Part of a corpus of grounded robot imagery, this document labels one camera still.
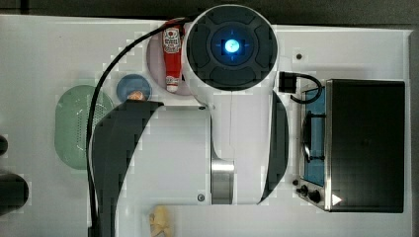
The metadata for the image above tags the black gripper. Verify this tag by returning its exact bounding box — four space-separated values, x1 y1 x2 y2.
279 71 296 94

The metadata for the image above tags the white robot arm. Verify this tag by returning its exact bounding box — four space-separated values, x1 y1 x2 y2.
88 5 289 237

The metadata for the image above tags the black toaster oven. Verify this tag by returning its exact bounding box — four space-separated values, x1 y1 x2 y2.
325 79 405 213

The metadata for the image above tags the red ketchup bottle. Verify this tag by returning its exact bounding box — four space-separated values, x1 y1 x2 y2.
162 26 183 93

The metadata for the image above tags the orange half toy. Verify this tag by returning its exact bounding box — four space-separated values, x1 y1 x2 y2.
127 91 147 101

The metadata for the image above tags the small blue bowl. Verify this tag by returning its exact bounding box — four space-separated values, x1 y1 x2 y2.
117 74 152 102

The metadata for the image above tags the peeled banana toy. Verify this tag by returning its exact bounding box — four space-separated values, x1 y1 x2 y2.
149 205 173 237

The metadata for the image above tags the green oval colander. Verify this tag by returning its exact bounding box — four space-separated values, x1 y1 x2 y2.
54 85 95 170

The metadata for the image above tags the black cylinder container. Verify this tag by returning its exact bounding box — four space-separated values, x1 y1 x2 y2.
0 135 8 156

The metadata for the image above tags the black round pot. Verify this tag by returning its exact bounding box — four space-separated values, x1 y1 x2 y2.
0 174 29 215

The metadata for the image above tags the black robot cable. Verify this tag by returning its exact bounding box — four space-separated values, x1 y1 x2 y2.
85 17 196 237

